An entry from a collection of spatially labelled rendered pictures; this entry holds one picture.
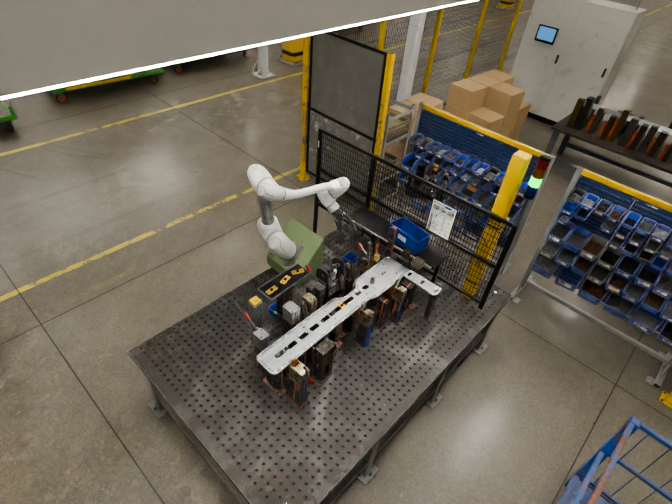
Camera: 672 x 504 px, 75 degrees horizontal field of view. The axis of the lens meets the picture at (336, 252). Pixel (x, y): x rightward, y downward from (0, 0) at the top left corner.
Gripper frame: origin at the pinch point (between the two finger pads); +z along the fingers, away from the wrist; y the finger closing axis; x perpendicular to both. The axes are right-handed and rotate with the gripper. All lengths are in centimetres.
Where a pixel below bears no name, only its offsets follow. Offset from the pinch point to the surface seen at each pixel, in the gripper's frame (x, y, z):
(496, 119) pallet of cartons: 401, -73, -28
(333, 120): 161, -103, -129
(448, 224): 54, 36, 39
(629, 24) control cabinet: 638, 55, -32
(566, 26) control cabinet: 640, -13, -94
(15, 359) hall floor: -218, -193, -76
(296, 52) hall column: 477, -385, -414
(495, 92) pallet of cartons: 426, -64, -61
